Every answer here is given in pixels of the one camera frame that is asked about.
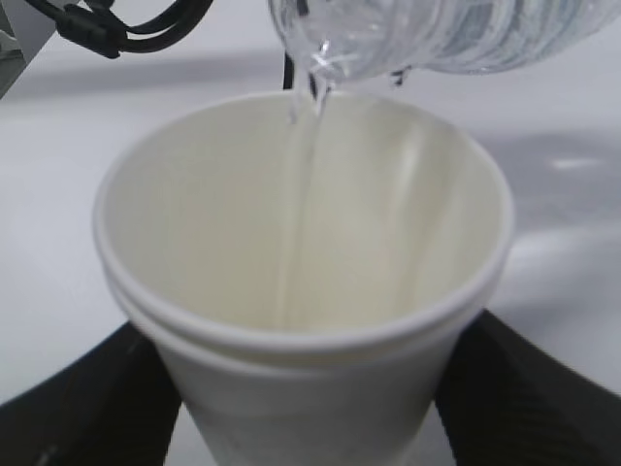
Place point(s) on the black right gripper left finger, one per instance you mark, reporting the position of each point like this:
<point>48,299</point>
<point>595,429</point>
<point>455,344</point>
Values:
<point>116,405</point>

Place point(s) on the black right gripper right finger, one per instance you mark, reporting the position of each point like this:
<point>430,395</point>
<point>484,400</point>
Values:
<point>503,401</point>

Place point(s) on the white paper cup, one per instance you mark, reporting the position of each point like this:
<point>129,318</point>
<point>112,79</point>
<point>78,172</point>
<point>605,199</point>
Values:
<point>305,282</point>

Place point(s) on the clear green-label water bottle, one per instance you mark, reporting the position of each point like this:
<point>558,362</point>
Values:
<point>332,43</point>

